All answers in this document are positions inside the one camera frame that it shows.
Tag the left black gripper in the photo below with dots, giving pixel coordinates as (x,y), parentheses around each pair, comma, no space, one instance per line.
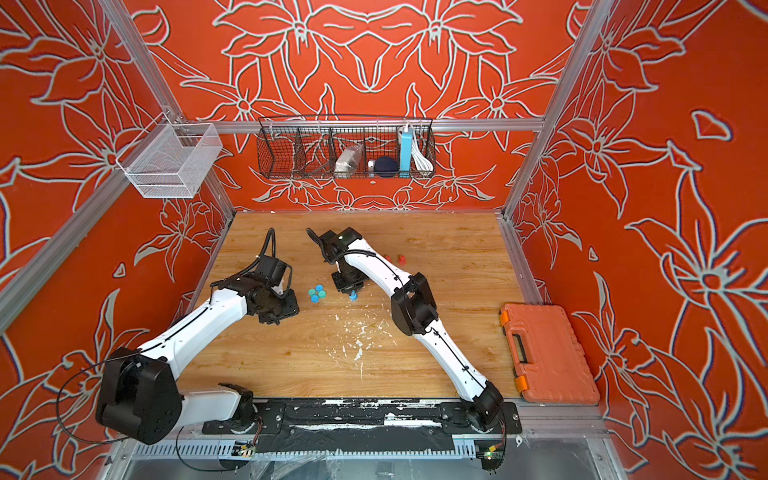
(292,308)

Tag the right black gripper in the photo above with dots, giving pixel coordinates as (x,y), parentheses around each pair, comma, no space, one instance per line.
(345,289)

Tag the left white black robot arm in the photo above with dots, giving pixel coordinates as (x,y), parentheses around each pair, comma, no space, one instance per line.
(140,397)

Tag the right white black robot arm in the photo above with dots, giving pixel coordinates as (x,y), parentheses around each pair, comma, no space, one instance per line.
(414,311)

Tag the dark blue ball in basket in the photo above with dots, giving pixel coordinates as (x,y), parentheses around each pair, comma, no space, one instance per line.
(386,167)

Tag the silver pouch in basket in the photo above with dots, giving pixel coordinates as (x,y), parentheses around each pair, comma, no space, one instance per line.
(348,162)

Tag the light blue box in basket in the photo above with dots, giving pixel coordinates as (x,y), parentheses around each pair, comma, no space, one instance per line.
(406,148)

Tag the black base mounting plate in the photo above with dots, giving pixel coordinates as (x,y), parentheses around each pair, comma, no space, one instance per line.
(369,427)

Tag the orange plastic tool case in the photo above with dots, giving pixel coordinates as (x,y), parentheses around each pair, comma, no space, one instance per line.
(549,362)

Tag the black wire wall basket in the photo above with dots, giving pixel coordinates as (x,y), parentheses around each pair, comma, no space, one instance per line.
(329,147)

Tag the clear plastic wall bin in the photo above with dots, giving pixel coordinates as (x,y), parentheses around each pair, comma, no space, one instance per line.
(172,161)

